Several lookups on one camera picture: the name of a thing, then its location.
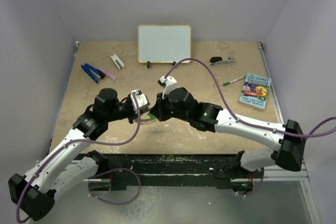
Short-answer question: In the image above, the green capped marker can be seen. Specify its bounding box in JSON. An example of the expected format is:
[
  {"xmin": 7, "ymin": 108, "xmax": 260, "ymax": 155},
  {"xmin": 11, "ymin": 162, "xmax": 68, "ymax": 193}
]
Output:
[{"xmin": 223, "ymin": 76, "xmax": 246, "ymax": 87}]

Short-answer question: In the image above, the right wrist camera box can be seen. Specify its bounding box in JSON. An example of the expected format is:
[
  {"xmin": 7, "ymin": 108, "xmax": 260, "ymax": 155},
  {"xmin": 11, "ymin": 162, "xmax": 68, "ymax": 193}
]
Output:
[{"xmin": 158, "ymin": 76, "xmax": 177, "ymax": 100}]

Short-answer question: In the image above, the pink eraser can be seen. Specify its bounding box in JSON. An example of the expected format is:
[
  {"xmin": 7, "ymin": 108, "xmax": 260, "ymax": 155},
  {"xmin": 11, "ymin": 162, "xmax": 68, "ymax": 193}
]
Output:
[{"xmin": 100, "ymin": 69, "xmax": 117, "ymax": 80}]

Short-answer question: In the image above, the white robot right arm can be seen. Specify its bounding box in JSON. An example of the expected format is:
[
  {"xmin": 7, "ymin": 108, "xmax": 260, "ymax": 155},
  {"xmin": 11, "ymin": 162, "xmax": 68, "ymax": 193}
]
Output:
[{"xmin": 150, "ymin": 88, "xmax": 306, "ymax": 177}]

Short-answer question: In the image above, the blue stapler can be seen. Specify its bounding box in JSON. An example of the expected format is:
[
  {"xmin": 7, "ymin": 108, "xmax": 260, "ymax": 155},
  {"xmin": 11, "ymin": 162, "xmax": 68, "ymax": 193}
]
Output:
[{"xmin": 81, "ymin": 63, "xmax": 106, "ymax": 83}]

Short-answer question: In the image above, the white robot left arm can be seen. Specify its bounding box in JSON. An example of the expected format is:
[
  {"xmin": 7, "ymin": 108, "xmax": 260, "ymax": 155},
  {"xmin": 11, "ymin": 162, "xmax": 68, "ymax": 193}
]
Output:
[{"xmin": 8, "ymin": 88, "xmax": 150, "ymax": 223}]

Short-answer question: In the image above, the white staple remover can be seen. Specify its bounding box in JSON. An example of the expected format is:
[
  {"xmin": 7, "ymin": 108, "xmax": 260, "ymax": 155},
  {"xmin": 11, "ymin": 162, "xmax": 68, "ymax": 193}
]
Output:
[{"xmin": 110, "ymin": 54, "xmax": 125, "ymax": 70}]

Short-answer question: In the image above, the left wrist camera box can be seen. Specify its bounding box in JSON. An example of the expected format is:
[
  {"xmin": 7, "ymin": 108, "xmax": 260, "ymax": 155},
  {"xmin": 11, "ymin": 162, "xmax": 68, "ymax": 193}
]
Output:
[{"xmin": 130, "ymin": 89, "xmax": 150, "ymax": 112}]

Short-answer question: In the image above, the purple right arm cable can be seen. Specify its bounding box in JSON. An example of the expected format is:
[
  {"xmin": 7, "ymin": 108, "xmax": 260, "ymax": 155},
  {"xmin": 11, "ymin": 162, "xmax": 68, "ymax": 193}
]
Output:
[{"xmin": 164, "ymin": 58, "xmax": 336, "ymax": 198}]

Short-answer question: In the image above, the black grey stapler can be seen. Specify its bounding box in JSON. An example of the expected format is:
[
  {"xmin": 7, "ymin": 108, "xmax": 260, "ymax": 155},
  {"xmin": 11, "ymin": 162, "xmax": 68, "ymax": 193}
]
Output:
[{"xmin": 208, "ymin": 57, "xmax": 236, "ymax": 67}]

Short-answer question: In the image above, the small whiteboard on stand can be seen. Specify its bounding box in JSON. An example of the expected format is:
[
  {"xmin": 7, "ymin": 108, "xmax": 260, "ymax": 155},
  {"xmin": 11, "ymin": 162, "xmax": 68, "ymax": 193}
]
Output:
[{"xmin": 138, "ymin": 25, "xmax": 192, "ymax": 66}]

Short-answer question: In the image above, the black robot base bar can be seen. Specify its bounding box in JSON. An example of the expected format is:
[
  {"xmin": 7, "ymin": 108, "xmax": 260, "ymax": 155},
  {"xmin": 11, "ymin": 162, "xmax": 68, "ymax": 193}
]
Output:
[{"xmin": 77, "ymin": 153, "xmax": 263, "ymax": 191}]

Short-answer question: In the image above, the blue treehouse book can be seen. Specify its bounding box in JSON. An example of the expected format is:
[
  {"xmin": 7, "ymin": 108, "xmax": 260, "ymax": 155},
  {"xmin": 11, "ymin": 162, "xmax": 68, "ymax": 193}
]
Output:
[{"xmin": 239, "ymin": 73, "xmax": 271, "ymax": 109}]

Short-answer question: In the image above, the aluminium frame rail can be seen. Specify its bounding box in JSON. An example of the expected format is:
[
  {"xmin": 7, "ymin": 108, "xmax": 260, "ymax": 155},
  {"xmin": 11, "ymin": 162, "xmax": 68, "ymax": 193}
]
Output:
[{"xmin": 86, "ymin": 163, "xmax": 310, "ymax": 183}]

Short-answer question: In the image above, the large metal key ring disc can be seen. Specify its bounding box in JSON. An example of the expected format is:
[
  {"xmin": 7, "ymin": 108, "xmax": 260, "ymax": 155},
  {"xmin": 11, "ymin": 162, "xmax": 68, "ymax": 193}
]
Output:
[{"xmin": 131, "ymin": 118, "xmax": 157, "ymax": 125}]

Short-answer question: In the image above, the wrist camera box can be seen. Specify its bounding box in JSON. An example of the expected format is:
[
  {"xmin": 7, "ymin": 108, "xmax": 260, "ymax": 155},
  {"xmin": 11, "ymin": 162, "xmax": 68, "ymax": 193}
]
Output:
[
  {"xmin": 130, "ymin": 89, "xmax": 150, "ymax": 112},
  {"xmin": 158, "ymin": 76, "xmax": 177, "ymax": 100}
]

